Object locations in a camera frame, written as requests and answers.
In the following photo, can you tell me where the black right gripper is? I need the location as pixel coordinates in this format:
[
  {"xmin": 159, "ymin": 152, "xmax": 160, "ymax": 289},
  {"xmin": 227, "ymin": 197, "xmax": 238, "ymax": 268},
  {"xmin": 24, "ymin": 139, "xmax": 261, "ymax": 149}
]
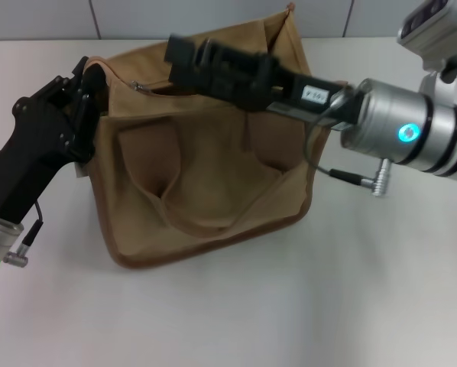
[{"xmin": 164, "ymin": 34, "xmax": 362, "ymax": 132}]

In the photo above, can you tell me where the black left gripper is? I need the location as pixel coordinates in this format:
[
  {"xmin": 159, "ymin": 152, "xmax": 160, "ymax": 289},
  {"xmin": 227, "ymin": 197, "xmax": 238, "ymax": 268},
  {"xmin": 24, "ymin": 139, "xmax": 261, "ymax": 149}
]
[{"xmin": 0, "ymin": 56, "xmax": 108, "ymax": 227}]

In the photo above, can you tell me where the khaki canvas food bag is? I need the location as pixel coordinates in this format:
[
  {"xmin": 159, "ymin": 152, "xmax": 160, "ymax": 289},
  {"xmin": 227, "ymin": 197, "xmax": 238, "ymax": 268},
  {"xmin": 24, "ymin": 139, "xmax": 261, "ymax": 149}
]
[{"xmin": 77, "ymin": 2, "xmax": 350, "ymax": 271}]

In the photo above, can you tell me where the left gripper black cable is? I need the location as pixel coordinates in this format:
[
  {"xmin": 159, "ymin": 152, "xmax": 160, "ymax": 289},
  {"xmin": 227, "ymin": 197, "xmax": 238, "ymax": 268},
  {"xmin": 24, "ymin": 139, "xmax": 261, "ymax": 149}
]
[{"xmin": 2, "ymin": 200, "xmax": 45, "ymax": 265}]

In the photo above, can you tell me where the right gripper grey cable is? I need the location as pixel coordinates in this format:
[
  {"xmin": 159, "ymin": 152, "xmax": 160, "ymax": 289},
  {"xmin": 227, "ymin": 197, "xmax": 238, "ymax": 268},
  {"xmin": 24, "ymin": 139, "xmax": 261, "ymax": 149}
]
[{"xmin": 303, "ymin": 89, "xmax": 393, "ymax": 196}]

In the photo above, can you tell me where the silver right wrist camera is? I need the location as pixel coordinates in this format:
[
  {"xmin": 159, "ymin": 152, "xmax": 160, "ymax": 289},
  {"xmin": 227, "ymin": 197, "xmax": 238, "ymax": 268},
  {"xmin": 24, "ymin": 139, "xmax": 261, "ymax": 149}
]
[{"xmin": 397, "ymin": 0, "xmax": 457, "ymax": 96}]

